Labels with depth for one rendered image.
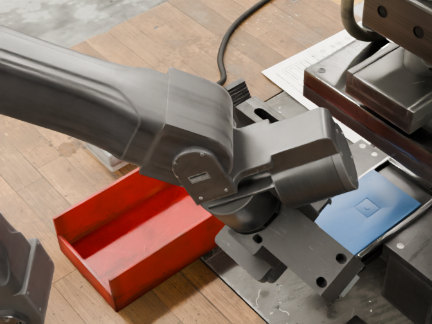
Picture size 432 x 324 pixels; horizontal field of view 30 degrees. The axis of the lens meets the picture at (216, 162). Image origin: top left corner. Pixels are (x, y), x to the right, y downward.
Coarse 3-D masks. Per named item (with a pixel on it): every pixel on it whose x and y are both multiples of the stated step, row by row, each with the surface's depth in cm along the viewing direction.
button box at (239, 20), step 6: (264, 0) 132; (270, 0) 133; (252, 6) 130; (258, 6) 131; (246, 12) 129; (252, 12) 130; (240, 18) 128; (234, 24) 127; (228, 30) 126; (228, 36) 125; (222, 42) 124; (222, 48) 123; (222, 54) 122; (222, 60) 121; (222, 66) 119; (222, 72) 118; (222, 78) 117; (222, 84) 116
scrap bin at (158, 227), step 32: (96, 192) 95; (128, 192) 99; (160, 192) 102; (64, 224) 94; (96, 224) 98; (128, 224) 99; (160, 224) 99; (192, 224) 98; (224, 224) 95; (96, 256) 95; (128, 256) 95; (160, 256) 90; (192, 256) 94; (96, 288) 92; (128, 288) 89
